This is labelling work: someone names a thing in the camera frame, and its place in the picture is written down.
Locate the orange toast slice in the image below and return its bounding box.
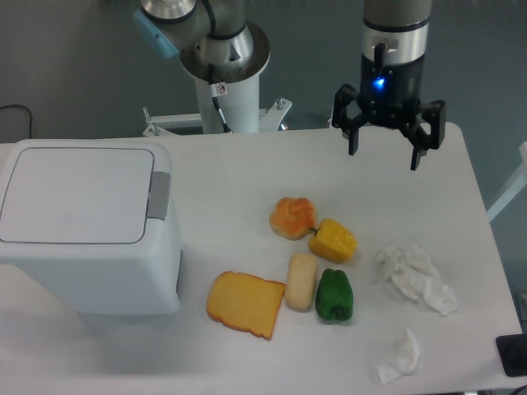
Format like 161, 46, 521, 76
206, 272, 285, 340

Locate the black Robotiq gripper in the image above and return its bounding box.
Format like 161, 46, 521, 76
332, 55, 446, 171

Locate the green bell pepper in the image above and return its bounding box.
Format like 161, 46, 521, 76
315, 268, 354, 322

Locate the black device at edge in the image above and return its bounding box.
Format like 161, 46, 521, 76
496, 333, 527, 377

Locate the orange round bread roll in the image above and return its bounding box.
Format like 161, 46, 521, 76
269, 197, 317, 240

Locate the yellow bell pepper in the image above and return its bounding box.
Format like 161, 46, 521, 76
308, 218, 357, 263

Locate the white push-button trash can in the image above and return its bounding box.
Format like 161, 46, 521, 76
1, 139, 184, 315

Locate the large crumpled white tissue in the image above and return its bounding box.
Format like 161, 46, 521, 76
375, 245, 459, 316

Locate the black floor cable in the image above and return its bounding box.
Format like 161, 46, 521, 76
0, 105, 33, 139

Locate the small crumpled white tissue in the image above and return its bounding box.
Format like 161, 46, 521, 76
375, 327, 421, 385

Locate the white frame at right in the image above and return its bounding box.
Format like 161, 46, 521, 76
487, 142, 526, 222

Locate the pale oblong bread roll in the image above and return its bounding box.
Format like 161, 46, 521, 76
284, 253, 318, 310

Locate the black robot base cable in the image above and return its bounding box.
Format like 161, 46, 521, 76
207, 63, 234, 134

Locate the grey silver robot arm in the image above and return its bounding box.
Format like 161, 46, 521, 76
133, 1, 445, 168

